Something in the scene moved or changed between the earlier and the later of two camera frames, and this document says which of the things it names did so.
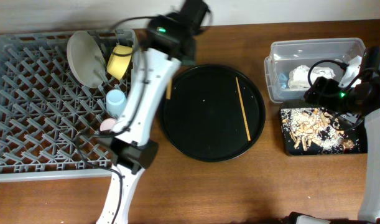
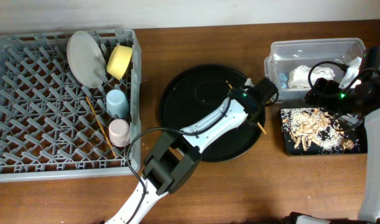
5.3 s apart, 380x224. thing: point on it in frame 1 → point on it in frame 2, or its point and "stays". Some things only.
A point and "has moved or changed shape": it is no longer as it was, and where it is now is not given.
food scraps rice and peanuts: x=315 y=129 stays
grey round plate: x=86 y=59 stays
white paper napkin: x=298 y=76 stays
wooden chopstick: x=168 y=97 → x=100 y=126
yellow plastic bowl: x=119 y=61 stays
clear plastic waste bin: x=293 y=65 stays
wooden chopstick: x=244 y=112 has moved or changed shape
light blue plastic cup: x=115 y=102 stays
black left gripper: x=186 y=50 → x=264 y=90
